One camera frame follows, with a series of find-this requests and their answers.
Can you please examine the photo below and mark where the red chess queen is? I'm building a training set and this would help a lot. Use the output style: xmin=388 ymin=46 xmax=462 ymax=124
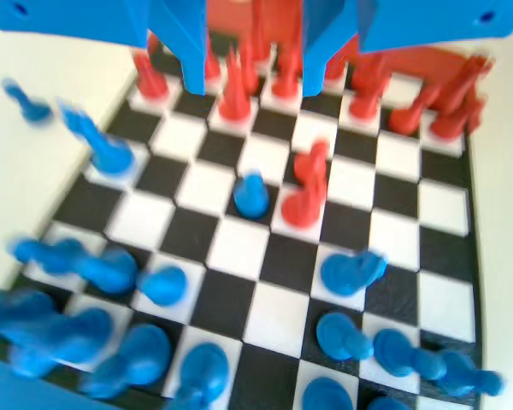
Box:
xmin=324 ymin=42 xmax=352 ymax=83

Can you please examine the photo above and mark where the black and white chessboard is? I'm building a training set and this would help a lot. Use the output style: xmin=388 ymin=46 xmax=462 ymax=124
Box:
xmin=8 ymin=38 xmax=486 ymax=410

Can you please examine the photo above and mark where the red base plate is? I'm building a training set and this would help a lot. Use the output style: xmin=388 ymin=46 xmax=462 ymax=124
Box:
xmin=204 ymin=0 xmax=497 ymax=112

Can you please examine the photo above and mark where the red chess bishop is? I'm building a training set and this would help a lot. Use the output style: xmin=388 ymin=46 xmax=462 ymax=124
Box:
xmin=250 ymin=0 xmax=271 ymax=65
xmin=355 ymin=42 xmax=391 ymax=96

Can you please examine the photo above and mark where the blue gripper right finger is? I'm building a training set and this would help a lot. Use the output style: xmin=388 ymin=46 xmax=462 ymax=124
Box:
xmin=301 ymin=0 xmax=361 ymax=97

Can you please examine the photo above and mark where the blue chess king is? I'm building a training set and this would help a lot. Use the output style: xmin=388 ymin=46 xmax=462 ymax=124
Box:
xmin=170 ymin=341 xmax=232 ymax=410

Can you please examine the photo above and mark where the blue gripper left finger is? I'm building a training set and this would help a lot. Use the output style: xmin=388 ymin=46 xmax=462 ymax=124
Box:
xmin=147 ymin=0 xmax=209 ymax=97

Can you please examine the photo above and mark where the red chess king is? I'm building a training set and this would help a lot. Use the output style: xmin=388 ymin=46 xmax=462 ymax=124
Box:
xmin=277 ymin=0 xmax=304 ymax=56

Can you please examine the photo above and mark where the blue chess pawn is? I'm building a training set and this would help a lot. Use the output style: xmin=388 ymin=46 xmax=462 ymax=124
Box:
xmin=315 ymin=311 xmax=375 ymax=362
xmin=136 ymin=264 xmax=189 ymax=307
xmin=7 ymin=237 xmax=86 ymax=274
xmin=374 ymin=328 xmax=448 ymax=381
xmin=435 ymin=349 xmax=506 ymax=398
xmin=1 ymin=78 xmax=53 ymax=126
xmin=80 ymin=245 xmax=140 ymax=296
xmin=233 ymin=169 xmax=270 ymax=221

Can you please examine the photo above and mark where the blue chess rook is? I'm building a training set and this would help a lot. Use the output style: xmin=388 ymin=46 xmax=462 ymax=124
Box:
xmin=301 ymin=375 xmax=354 ymax=410
xmin=0 ymin=288 xmax=57 ymax=355

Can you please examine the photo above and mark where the blue chess bishop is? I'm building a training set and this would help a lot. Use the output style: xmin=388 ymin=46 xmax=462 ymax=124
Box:
xmin=80 ymin=322 xmax=173 ymax=399
xmin=57 ymin=100 xmax=137 ymax=176

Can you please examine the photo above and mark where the red chess rook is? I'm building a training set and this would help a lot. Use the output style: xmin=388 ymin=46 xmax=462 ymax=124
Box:
xmin=456 ymin=55 xmax=495 ymax=129

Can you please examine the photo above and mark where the blue base plate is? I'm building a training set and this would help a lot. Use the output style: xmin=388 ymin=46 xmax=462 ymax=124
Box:
xmin=0 ymin=354 xmax=91 ymax=410

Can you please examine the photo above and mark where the blue chess queen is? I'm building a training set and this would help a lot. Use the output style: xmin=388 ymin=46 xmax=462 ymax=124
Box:
xmin=367 ymin=395 xmax=412 ymax=410

